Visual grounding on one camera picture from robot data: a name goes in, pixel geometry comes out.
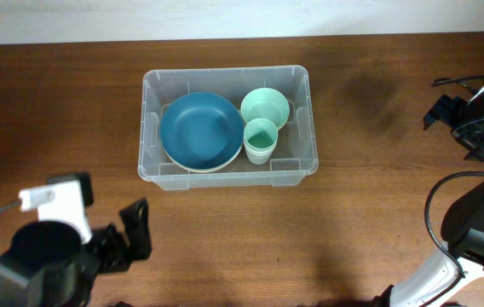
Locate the green cup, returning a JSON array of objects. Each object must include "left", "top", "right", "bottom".
[{"left": 244, "top": 119, "right": 278, "bottom": 151}]

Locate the beige bowl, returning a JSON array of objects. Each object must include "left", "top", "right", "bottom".
[{"left": 163, "top": 136, "right": 243, "bottom": 173}]

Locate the light green small bowl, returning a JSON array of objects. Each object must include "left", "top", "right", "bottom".
[{"left": 240, "top": 88, "right": 291, "bottom": 130}]

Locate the dark blue bowl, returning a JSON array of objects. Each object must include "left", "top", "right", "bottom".
[{"left": 159, "top": 91, "right": 246, "bottom": 171}]

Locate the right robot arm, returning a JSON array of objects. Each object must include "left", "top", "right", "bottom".
[{"left": 372, "top": 74, "right": 484, "bottom": 307}]

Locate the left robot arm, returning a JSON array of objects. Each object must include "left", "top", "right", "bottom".
[{"left": 0, "top": 199, "right": 153, "bottom": 307}]

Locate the grey cup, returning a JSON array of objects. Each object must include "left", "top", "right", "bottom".
[{"left": 245, "top": 144, "right": 275, "bottom": 165}]

